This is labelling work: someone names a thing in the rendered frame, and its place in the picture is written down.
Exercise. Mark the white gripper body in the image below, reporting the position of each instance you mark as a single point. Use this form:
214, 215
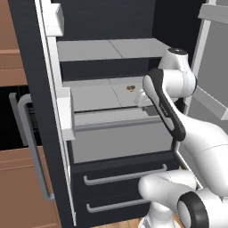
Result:
142, 99

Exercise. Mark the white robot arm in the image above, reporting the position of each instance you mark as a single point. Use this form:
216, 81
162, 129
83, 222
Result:
205, 142

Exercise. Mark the grey fridge shelf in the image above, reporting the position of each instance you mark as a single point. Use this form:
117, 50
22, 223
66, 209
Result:
95, 95
104, 49

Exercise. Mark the grey fridge drawer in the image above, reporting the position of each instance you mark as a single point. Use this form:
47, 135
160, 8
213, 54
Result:
118, 142

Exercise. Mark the black freezer drawer front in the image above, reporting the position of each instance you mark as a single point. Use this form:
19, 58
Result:
118, 169
112, 218

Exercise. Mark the grey-lined fridge door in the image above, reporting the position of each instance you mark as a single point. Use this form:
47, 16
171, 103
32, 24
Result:
213, 59

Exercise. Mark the black fridge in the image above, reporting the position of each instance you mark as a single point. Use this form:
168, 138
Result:
104, 17

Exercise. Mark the black fridge door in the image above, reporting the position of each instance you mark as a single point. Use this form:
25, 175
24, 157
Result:
35, 89

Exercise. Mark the small brown round food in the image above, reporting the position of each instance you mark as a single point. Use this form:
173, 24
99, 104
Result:
131, 87

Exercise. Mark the grey door bin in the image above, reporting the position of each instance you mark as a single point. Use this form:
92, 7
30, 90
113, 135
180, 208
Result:
213, 13
210, 102

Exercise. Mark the white door bin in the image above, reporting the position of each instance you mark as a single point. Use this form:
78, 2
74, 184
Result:
66, 115
53, 17

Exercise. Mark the black oven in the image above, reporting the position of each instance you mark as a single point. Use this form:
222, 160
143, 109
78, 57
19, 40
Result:
12, 118

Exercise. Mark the brown wooden cupboard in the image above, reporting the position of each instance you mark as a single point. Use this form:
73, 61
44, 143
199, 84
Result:
9, 44
20, 190

